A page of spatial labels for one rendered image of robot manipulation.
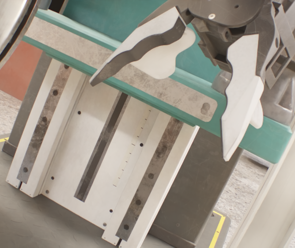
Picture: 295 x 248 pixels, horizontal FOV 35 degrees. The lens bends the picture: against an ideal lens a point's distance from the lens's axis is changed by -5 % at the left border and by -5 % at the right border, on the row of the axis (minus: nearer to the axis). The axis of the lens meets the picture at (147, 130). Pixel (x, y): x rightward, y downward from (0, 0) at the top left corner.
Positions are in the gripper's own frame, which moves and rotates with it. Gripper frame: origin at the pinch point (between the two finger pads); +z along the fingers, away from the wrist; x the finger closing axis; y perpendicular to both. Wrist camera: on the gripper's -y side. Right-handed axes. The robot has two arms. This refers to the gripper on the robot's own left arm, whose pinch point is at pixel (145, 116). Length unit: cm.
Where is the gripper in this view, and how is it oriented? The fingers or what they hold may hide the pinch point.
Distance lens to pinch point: 38.7
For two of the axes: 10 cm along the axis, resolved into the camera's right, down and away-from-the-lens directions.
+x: -6.4, -3.8, 6.6
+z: -6.2, 7.7, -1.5
